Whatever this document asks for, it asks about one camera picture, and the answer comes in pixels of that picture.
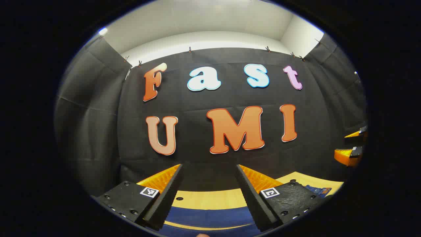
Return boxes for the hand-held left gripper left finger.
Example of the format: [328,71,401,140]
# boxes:
[90,164,184,230]

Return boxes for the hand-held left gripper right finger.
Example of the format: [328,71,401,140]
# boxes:
[235,164,333,232]

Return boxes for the blue denim jeans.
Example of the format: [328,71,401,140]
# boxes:
[158,184,332,237]

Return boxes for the black backdrop cloth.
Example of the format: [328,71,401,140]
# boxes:
[54,33,367,198]

